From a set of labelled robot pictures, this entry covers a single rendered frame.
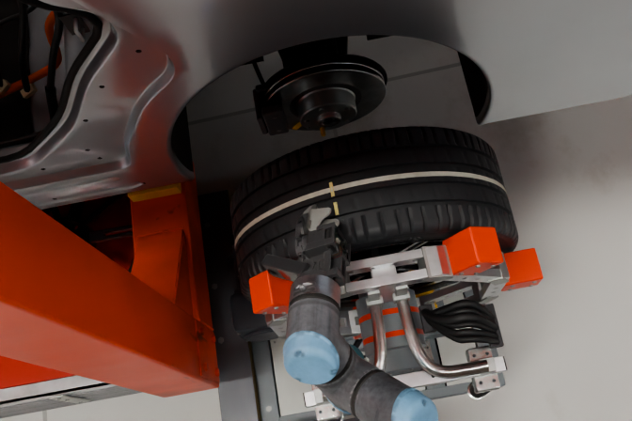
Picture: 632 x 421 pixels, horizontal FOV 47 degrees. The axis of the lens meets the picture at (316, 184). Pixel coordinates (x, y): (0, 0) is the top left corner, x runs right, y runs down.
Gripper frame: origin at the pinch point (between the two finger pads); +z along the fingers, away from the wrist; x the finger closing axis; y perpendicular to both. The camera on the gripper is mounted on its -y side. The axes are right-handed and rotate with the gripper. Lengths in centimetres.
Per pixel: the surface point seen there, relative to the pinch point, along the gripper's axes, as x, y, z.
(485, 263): -19.2, 28.6, -8.3
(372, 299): -21.9, 3.6, -7.5
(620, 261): -126, 51, 68
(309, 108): -5.3, -6.0, 43.5
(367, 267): -12.5, 6.5, -7.0
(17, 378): -45, -130, 19
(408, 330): -29.0, 8.5, -11.9
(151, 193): -10, -57, 39
